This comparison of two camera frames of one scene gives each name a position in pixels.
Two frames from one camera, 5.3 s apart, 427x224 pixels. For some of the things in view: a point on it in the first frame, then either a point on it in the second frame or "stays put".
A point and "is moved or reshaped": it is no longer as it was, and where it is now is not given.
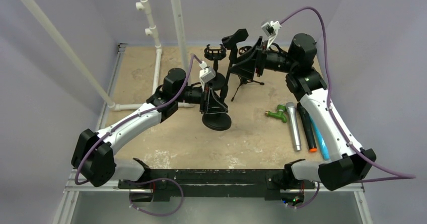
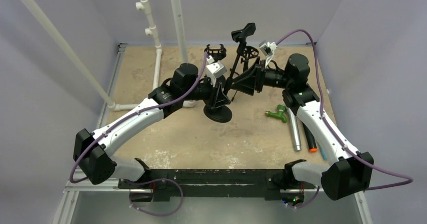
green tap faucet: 280,114 stays put
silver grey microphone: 292,112 stays put
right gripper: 259,60 to 259,78
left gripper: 209,103 to 217,95
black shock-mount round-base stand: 215,54 stays put
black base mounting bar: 213,183 stays put
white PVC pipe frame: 28,1 stays put
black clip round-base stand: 219,122 is moved or reshaped
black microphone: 308,127 stays put
